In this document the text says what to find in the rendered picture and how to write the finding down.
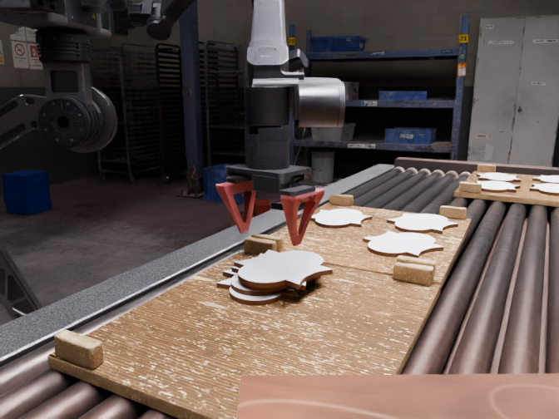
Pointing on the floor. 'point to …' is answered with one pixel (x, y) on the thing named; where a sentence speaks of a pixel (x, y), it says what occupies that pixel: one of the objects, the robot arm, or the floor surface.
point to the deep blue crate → (211, 175)
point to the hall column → (191, 101)
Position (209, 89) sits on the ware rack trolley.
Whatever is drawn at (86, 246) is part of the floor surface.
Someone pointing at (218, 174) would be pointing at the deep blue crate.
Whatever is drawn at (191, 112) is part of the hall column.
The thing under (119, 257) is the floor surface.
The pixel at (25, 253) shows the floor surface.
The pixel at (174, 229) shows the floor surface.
